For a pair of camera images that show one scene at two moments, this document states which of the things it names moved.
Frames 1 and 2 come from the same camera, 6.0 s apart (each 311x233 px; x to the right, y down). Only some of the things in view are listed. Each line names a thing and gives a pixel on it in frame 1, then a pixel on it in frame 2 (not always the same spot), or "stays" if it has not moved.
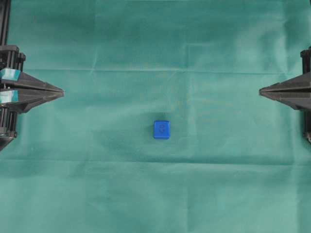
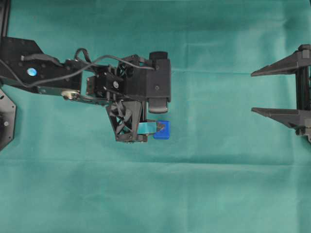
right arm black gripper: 296,92 -> 298,119
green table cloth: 236,161 stays
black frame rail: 5,13 stays
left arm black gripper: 16,85 -> 123,83
